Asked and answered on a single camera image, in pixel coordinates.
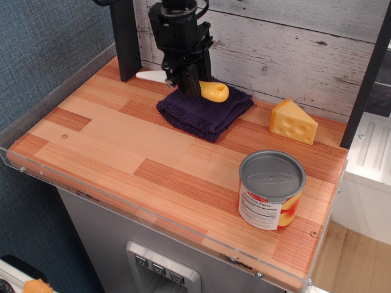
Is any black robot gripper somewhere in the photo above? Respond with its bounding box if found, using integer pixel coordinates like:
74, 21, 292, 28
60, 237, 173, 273
148, 2, 213, 97

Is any white knife yellow handle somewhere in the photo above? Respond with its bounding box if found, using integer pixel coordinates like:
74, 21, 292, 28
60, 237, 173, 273
136, 70, 229, 103

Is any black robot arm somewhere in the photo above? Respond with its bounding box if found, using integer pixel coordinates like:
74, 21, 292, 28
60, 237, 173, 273
148, 1, 213, 97

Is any folded purple towel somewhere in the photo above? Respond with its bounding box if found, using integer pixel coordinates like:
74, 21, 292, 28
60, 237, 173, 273
156, 86, 254, 143

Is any yellow cheese wedge toy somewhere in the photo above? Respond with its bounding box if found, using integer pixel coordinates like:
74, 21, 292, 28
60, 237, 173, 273
269, 99, 318, 145

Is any toy tin can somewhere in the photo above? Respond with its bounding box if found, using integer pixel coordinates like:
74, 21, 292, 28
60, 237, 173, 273
238, 150, 306, 231

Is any grey toy fridge cabinet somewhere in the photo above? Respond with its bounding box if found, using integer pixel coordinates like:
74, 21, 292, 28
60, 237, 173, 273
59, 189, 283, 292

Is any clear acrylic edge guard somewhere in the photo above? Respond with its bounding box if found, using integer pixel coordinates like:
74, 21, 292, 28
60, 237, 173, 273
1, 47, 348, 292

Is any white toy sink unit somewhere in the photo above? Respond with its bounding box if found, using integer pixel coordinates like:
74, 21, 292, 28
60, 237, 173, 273
331, 113, 390, 244

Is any orange object bottom left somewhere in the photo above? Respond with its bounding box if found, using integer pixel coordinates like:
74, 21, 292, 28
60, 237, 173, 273
22, 279, 54, 293

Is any black left post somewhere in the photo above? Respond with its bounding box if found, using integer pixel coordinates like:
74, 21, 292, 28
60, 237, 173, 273
109, 0, 142, 82

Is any black post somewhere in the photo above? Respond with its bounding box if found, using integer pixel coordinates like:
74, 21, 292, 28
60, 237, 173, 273
109, 0, 142, 82
340, 1, 390, 149

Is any black right post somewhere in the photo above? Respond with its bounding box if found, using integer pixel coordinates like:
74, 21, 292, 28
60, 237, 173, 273
340, 1, 390, 149

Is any white rail bottom left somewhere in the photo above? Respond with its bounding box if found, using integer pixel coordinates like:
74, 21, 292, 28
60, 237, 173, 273
0, 260, 31, 292

